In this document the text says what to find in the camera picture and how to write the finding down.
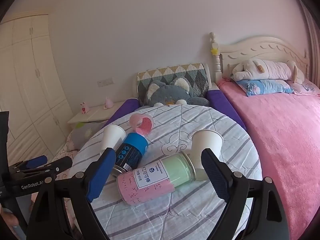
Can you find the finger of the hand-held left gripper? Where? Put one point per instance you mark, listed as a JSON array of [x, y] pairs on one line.
[[37, 160], [62, 163]]

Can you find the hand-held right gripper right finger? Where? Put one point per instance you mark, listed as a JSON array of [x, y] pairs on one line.
[[215, 172]]

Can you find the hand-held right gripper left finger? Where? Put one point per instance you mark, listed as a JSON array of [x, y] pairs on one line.
[[101, 172]]

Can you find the white paper cup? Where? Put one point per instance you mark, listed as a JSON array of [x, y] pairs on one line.
[[207, 142], [111, 135]]

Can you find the pink plastic cup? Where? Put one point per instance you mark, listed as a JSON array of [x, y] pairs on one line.
[[143, 127]]

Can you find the person's left hand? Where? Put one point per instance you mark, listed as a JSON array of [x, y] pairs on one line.
[[7, 217]]

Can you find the heart print bed sheet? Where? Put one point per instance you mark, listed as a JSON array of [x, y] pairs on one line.
[[62, 152]]

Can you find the blue spray can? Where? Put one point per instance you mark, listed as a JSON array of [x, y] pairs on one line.
[[130, 152]]

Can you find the grey flower cushion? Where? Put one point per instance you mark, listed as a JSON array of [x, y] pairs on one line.
[[85, 135]]

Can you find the pink green labelled jar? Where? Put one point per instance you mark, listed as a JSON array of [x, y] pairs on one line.
[[155, 182]]

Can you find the cream nightstand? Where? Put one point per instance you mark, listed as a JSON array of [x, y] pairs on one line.
[[97, 112]]

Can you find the pink rabbit figurine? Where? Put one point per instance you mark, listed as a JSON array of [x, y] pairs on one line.
[[85, 108], [108, 103]]

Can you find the purple bed bumper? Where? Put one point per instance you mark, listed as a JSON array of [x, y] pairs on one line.
[[220, 100], [125, 107]]

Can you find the pink fleece blanket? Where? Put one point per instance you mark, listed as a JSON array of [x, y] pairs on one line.
[[275, 130]]

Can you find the cream wardrobe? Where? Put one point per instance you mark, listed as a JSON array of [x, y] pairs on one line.
[[30, 67]]

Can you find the grey plush toy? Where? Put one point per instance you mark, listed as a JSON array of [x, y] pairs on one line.
[[165, 92]]

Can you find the blue cartoon pillow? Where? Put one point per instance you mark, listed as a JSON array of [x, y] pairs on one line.
[[265, 86]]

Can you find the diamond pattern quilted cushion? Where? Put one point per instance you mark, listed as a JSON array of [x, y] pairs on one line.
[[175, 73]]

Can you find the white plush dog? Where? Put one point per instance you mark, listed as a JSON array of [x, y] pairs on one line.
[[270, 71]]

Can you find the yellow star ornament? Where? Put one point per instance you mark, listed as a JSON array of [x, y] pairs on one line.
[[214, 51]]

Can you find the pink pillow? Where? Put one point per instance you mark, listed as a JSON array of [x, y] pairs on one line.
[[308, 87]]

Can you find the cream wooden headboard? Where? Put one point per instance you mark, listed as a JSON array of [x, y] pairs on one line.
[[262, 50]]

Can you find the pink curtain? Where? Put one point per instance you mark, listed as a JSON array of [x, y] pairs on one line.
[[312, 37]]

